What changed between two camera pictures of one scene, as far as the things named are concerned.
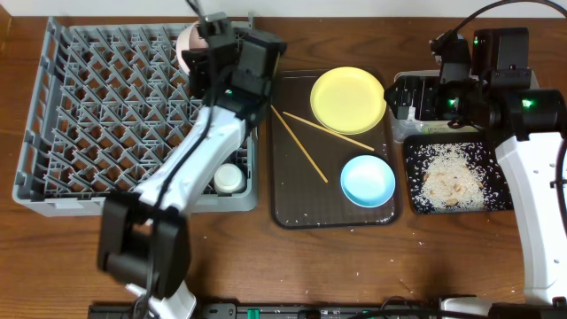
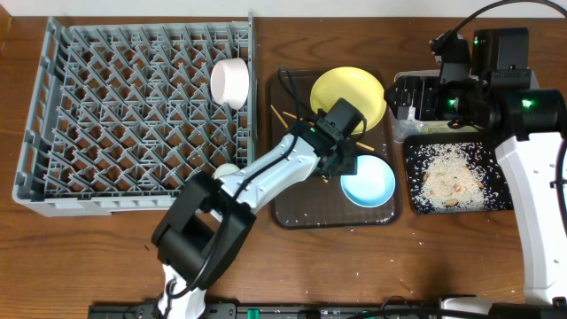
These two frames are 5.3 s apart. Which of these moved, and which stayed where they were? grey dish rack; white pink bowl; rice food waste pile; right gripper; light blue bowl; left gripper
Moved: white pink bowl; left gripper
Stayed: right gripper; light blue bowl; grey dish rack; rice food waste pile
